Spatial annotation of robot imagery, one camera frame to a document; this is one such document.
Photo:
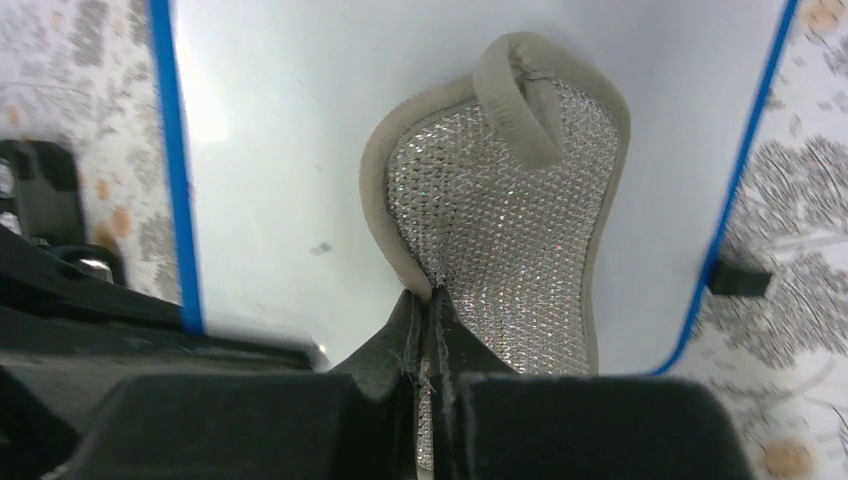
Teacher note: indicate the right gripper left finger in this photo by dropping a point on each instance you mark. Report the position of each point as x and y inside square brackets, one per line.
[356, 421]

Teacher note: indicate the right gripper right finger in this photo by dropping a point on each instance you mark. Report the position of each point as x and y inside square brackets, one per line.
[489, 422]

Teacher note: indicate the silver sparkly scrub sponge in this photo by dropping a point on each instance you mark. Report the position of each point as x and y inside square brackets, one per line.
[494, 189]

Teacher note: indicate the blue framed whiteboard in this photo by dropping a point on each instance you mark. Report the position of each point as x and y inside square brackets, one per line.
[268, 105]

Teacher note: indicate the floral table mat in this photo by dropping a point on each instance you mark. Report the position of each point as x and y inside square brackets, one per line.
[770, 328]

